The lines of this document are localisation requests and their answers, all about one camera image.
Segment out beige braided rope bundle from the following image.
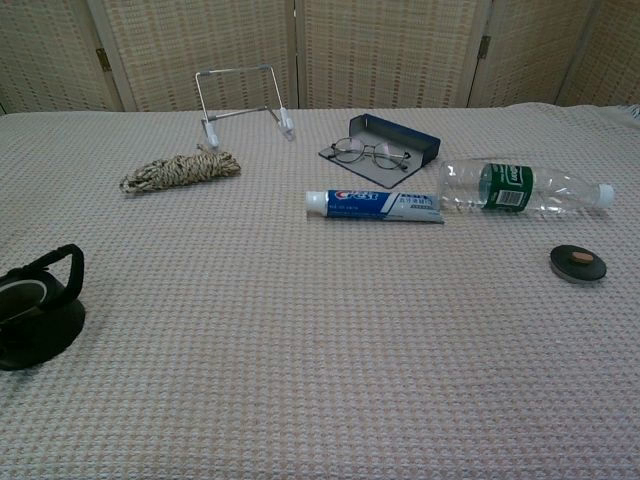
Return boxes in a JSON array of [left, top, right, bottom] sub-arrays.
[[118, 144, 242, 195]]

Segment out clear bottle green label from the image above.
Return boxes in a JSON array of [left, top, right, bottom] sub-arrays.
[[438, 157, 616, 217]]

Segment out blue open glasses case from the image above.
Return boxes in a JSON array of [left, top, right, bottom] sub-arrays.
[[318, 113, 442, 190]]

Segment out black ceramic teapot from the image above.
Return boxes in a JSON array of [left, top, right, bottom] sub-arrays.
[[0, 243, 87, 372]]

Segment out beige woven tablecloth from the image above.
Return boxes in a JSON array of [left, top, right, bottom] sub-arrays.
[[0, 102, 640, 480]]

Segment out thin metal frame eyeglasses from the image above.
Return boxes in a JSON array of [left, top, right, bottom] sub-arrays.
[[329, 136, 412, 172]]

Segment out woven folding screen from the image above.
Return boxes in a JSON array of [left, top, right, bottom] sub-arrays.
[[0, 0, 640, 114]]

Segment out metal wire book stand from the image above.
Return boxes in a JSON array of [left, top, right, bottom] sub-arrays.
[[194, 63, 297, 152]]

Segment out blue white toothpaste tube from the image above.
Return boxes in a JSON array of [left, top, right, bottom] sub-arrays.
[[305, 188, 446, 225]]

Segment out black teapot lid wooden knob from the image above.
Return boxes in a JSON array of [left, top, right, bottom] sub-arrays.
[[549, 243, 608, 285]]

